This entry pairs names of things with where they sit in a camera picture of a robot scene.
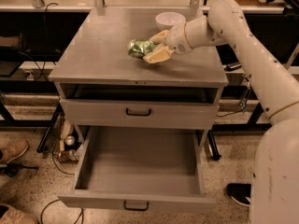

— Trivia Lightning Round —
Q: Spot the open grey bottom drawer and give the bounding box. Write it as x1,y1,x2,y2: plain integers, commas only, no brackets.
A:
59,127,216,214

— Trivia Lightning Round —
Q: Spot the black floor cable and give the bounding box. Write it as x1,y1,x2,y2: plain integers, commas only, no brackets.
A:
39,198,86,224

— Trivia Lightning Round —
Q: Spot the tan shoe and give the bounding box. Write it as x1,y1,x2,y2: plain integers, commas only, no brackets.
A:
0,140,29,164
0,203,38,224

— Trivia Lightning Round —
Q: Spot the white ceramic bowl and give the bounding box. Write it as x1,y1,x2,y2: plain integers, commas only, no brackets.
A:
155,12,186,31

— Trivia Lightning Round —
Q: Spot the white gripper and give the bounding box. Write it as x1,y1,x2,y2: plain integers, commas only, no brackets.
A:
143,23,192,64

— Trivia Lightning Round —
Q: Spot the tan shoe upper left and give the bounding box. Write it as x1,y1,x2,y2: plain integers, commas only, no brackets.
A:
0,140,29,164

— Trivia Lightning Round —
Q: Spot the clutter pile beside cabinet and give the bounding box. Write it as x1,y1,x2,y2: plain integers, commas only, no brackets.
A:
52,119,82,162

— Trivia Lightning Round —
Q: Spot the closed grey upper drawer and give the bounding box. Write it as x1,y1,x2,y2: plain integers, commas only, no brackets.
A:
60,99,218,130

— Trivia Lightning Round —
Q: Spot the black power adapter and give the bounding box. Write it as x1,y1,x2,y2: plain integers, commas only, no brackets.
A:
224,62,241,72

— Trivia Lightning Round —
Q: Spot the tan shoe lower left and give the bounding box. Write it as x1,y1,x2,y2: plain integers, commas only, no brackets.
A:
0,203,38,224

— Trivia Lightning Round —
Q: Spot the black sneaker with white stripes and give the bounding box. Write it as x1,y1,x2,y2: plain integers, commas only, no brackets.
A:
226,183,251,207

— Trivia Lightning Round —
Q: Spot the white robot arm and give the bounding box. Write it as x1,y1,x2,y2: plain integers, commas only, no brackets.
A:
144,0,299,224

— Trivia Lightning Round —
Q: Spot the grey drawer cabinet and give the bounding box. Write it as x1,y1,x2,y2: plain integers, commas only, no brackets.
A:
49,7,229,161

